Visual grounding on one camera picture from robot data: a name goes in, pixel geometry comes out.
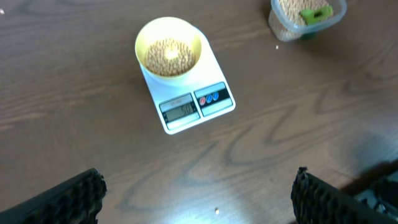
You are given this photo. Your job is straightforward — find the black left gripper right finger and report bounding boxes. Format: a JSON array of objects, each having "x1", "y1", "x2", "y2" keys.
[{"x1": 290, "y1": 167, "x2": 397, "y2": 224}]

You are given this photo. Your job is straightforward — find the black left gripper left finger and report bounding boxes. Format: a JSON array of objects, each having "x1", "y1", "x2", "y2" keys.
[{"x1": 1, "y1": 168, "x2": 107, "y2": 224}]

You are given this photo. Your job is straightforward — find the green plastic scoop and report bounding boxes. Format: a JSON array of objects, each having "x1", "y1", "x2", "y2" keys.
[{"x1": 299, "y1": 6, "x2": 333, "y2": 26}]

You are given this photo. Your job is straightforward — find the white digital kitchen scale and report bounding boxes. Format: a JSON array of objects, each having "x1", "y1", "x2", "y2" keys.
[{"x1": 141, "y1": 28, "x2": 236, "y2": 134}]

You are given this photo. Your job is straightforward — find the soybeans in bowl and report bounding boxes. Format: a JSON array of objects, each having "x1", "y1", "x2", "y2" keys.
[{"x1": 144, "y1": 39, "x2": 196, "y2": 77}]

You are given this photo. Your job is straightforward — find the yellow bowl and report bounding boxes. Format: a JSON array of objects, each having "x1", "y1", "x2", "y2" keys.
[{"x1": 135, "y1": 17, "x2": 203, "y2": 81}]

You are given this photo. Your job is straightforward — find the clear container of soybeans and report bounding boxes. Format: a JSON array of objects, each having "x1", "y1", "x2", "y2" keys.
[{"x1": 268, "y1": 0, "x2": 347, "y2": 42}]

